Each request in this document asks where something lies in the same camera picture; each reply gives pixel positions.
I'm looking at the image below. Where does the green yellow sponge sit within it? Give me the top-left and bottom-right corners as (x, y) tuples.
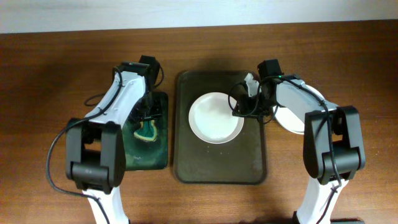
(134, 120), (158, 142)

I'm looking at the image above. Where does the white plate top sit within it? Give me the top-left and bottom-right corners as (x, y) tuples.
(275, 82), (323, 134)

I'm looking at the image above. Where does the white plate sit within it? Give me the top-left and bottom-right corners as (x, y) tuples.
(188, 92), (244, 144)
(275, 82), (323, 134)

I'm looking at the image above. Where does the white plate bottom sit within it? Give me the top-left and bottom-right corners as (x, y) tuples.
(188, 92), (244, 144)

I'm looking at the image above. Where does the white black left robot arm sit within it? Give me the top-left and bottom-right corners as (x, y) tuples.
(66, 55), (164, 223)

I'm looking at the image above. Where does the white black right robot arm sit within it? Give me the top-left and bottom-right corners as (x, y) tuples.
(229, 59), (366, 223)

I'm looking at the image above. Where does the small dark green tray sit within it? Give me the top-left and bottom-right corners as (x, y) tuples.
(122, 92), (169, 171)

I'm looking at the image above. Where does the large dark brown tray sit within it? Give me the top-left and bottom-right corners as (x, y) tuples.
(173, 70), (267, 185)

